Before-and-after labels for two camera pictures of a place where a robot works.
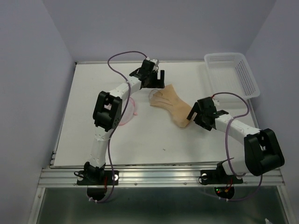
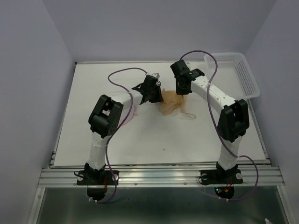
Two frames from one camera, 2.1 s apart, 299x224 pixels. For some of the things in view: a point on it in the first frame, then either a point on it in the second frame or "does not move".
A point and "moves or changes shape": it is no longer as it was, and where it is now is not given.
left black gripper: (157, 83) -> (159, 98)
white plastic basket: (230, 72) does not move
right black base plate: (220, 177) does not move
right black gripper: (195, 108) -> (179, 91)
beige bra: (167, 98) moves or changes shape
